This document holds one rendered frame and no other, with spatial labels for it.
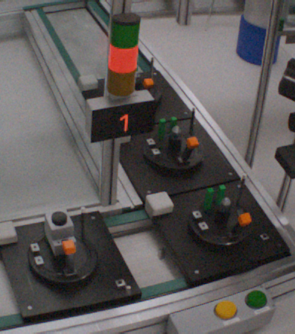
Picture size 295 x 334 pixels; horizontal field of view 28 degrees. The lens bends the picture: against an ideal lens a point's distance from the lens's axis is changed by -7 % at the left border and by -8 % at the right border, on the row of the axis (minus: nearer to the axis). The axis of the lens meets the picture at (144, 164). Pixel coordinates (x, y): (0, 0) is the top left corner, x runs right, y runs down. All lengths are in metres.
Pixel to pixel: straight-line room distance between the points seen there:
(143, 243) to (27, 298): 0.32
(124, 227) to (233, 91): 0.76
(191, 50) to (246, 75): 0.22
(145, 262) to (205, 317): 0.22
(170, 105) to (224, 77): 0.42
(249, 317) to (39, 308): 0.40
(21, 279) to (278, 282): 0.52
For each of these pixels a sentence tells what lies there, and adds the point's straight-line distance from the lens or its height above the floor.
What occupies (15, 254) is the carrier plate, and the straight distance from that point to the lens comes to 1.21.
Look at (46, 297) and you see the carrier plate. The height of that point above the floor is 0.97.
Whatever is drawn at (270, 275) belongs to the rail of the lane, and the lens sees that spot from 1.24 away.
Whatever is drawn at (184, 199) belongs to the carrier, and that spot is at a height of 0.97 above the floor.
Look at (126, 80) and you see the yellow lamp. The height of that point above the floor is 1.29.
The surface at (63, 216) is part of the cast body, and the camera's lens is 1.11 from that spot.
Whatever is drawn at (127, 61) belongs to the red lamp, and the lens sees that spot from 1.07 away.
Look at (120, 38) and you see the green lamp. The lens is 1.05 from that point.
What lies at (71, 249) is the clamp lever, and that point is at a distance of 1.09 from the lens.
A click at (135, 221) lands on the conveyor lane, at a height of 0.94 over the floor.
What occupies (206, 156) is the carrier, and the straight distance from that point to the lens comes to 1.47.
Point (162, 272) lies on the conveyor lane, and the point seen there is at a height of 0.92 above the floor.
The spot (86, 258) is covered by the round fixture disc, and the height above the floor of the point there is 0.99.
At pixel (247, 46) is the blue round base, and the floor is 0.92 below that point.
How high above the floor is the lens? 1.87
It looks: 39 degrees down
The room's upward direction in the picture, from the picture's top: 6 degrees clockwise
